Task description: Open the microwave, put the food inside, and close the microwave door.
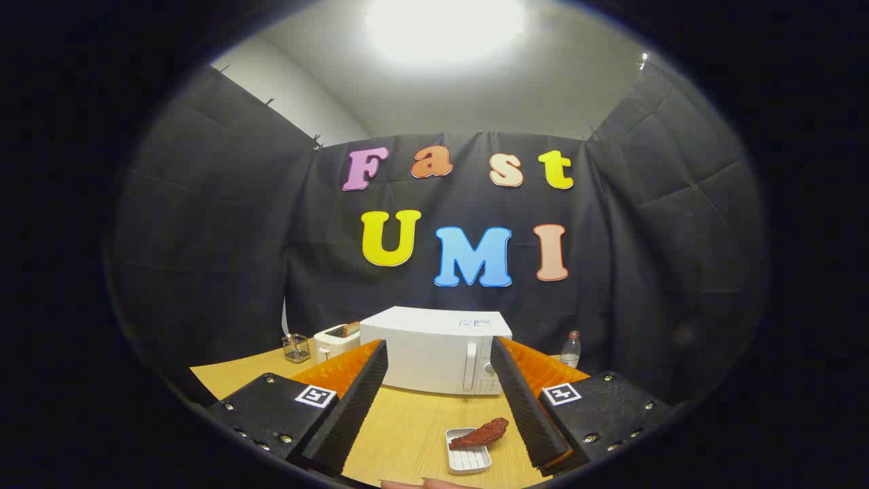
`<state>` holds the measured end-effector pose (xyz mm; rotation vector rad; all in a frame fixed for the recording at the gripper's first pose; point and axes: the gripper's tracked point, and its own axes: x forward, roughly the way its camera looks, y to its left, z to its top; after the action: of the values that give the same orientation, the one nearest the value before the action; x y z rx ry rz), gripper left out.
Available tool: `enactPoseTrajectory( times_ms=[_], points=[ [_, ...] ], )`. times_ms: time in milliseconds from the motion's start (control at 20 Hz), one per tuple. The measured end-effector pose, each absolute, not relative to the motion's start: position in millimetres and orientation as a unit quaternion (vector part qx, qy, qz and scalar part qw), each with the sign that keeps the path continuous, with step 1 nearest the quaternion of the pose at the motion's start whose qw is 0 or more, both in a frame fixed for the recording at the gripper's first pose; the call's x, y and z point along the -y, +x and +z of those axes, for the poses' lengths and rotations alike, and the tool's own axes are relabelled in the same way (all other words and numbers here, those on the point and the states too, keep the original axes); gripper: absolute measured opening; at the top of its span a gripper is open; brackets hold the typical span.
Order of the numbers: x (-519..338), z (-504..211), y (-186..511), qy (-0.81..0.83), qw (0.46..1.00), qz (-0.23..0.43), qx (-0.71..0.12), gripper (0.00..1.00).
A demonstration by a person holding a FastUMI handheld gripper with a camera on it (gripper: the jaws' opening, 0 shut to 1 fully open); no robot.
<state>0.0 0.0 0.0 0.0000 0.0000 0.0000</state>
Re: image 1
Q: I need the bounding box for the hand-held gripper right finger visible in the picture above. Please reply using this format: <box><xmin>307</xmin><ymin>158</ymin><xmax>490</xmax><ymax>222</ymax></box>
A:
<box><xmin>490</xmin><ymin>336</ymin><xmax>676</xmax><ymax>476</ymax></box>

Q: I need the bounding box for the brown fried meat piece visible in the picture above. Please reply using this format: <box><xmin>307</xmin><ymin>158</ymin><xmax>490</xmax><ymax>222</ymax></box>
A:
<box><xmin>449</xmin><ymin>418</ymin><xmax>510</xmax><ymax>451</ymax></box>

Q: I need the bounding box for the small white ribbed dish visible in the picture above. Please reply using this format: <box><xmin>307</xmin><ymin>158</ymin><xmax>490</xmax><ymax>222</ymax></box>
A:
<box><xmin>445</xmin><ymin>428</ymin><xmax>492</xmax><ymax>475</ymax></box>

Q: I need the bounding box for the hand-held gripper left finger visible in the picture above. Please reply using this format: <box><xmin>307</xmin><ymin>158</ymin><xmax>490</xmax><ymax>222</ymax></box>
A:
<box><xmin>204</xmin><ymin>338</ymin><xmax>389</xmax><ymax>477</ymax></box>

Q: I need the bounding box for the clear plastic water bottle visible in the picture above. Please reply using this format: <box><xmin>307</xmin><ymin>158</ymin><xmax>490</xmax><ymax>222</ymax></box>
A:
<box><xmin>560</xmin><ymin>331</ymin><xmax>583</xmax><ymax>369</ymax></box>

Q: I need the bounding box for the black backdrop cloth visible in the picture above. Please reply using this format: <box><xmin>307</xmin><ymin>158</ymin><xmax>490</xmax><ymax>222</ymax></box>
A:
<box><xmin>109</xmin><ymin>58</ymin><xmax>771</xmax><ymax>408</ymax></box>

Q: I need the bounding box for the white toaster oven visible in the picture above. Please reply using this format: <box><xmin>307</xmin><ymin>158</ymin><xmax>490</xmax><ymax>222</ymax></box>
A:
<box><xmin>360</xmin><ymin>306</ymin><xmax>513</xmax><ymax>397</ymax></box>

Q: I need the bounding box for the wire mesh utensil holder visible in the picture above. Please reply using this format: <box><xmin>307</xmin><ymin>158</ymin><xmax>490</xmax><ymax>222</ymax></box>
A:
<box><xmin>282</xmin><ymin>334</ymin><xmax>312</xmax><ymax>363</ymax></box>

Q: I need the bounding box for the white bread toaster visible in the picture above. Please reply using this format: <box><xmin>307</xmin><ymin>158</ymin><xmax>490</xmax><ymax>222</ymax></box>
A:
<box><xmin>314</xmin><ymin>322</ymin><xmax>362</xmax><ymax>364</ymax></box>

